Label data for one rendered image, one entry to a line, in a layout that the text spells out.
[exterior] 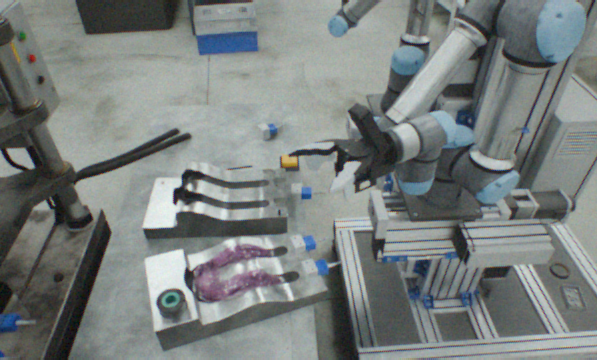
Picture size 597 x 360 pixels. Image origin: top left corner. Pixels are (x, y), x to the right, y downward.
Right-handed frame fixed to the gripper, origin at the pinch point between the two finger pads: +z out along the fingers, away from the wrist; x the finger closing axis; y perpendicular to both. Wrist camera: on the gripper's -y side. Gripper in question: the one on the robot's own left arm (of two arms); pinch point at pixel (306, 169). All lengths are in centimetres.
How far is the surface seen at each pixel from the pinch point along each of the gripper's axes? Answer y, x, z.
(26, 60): 0, 114, 44
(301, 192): 54, 60, -30
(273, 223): 54, 49, -12
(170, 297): 48, 31, 28
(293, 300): 58, 20, -3
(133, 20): 70, 460, -48
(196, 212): 45, 60, 10
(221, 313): 55, 24, 17
